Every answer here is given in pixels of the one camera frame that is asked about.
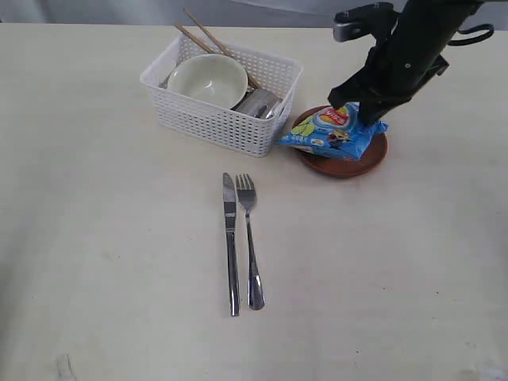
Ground steel fork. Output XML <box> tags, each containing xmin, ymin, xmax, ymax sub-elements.
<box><xmin>235</xmin><ymin>174</ymin><xmax>265</xmax><ymax>310</ymax></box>

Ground steel table knife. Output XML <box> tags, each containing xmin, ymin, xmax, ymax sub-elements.
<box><xmin>222</xmin><ymin>172</ymin><xmax>241</xmax><ymax>317</ymax></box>

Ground brown wooden spoon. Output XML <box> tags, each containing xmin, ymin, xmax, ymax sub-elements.
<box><xmin>159</xmin><ymin>75</ymin><xmax>171</xmax><ymax>89</ymax></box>

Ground white plastic woven basket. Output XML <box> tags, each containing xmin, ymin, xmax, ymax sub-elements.
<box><xmin>140</xmin><ymin>35</ymin><xmax>303</xmax><ymax>157</ymax></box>

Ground brown round plate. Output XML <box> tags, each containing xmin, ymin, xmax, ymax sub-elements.
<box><xmin>292</xmin><ymin>106</ymin><xmax>389</xmax><ymax>179</ymax></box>

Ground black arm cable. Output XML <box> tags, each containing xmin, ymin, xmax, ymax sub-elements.
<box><xmin>450</xmin><ymin>23</ymin><xmax>495</xmax><ymax>48</ymax></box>

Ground stainless steel cup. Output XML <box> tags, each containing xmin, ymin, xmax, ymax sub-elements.
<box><xmin>232</xmin><ymin>89</ymin><xmax>282</xmax><ymax>119</ymax></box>

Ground wooden chopstick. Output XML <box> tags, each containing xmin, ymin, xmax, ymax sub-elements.
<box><xmin>183</xmin><ymin>7</ymin><xmax>233</xmax><ymax>58</ymax></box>
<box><xmin>174</xmin><ymin>25</ymin><xmax>261</xmax><ymax>90</ymax></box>

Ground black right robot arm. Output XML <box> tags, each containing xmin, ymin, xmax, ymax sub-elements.
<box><xmin>328</xmin><ymin>0</ymin><xmax>495</xmax><ymax>126</ymax></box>

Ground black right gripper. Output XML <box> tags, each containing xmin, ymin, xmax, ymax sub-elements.
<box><xmin>328</xmin><ymin>33</ymin><xmax>449</xmax><ymax>126</ymax></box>

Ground grey backdrop curtain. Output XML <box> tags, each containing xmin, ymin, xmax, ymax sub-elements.
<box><xmin>0</xmin><ymin>0</ymin><xmax>508</xmax><ymax>29</ymax></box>

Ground blue chips bag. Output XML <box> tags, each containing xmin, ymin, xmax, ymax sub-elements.
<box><xmin>279</xmin><ymin>102</ymin><xmax>388</xmax><ymax>161</ymax></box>

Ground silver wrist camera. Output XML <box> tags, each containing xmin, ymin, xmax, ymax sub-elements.
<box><xmin>333</xmin><ymin>2</ymin><xmax>399</xmax><ymax>42</ymax></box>

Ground pale green ceramic bowl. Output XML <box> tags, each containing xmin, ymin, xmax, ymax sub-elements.
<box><xmin>167</xmin><ymin>54</ymin><xmax>248</xmax><ymax>110</ymax></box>

